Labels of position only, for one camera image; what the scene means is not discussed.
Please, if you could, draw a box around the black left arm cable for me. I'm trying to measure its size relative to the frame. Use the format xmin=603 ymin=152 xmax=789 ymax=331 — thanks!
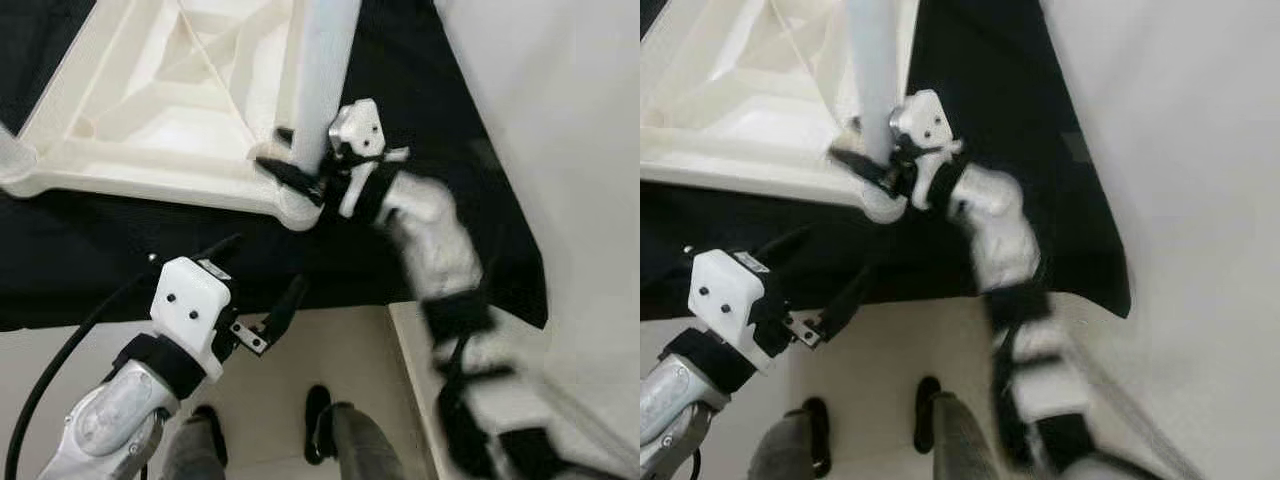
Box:
xmin=5 ymin=275 xmax=156 ymax=480

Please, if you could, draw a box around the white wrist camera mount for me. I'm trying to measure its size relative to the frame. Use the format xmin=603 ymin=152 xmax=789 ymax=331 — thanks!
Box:
xmin=328 ymin=98 xmax=411 ymax=221
xmin=690 ymin=248 xmax=776 ymax=373
xmin=890 ymin=90 xmax=963 ymax=211
xmin=150 ymin=257 xmax=234 ymax=381

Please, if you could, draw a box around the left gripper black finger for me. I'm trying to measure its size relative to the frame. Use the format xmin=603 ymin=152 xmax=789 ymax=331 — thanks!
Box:
xmin=750 ymin=225 xmax=811 ymax=259
xmin=195 ymin=233 xmax=244 ymax=263
xmin=262 ymin=275 xmax=309 ymax=341
xmin=815 ymin=262 xmax=881 ymax=341

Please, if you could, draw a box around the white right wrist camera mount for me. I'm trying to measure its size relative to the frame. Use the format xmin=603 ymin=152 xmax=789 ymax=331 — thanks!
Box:
xmin=890 ymin=90 xmax=963 ymax=211
xmin=328 ymin=98 xmax=411 ymax=221

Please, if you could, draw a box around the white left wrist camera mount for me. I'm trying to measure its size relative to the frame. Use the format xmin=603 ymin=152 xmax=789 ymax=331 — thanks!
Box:
xmin=690 ymin=248 xmax=776 ymax=373
xmin=150 ymin=257 xmax=234 ymax=381

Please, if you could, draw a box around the white plastic table leg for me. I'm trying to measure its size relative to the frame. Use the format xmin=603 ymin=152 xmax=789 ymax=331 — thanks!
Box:
xmin=848 ymin=0 xmax=901 ymax=166
xmin=0 ymin=125 xmax=36 ymax=186
xmin=288 ymin=0 xmax=363 ymax=176

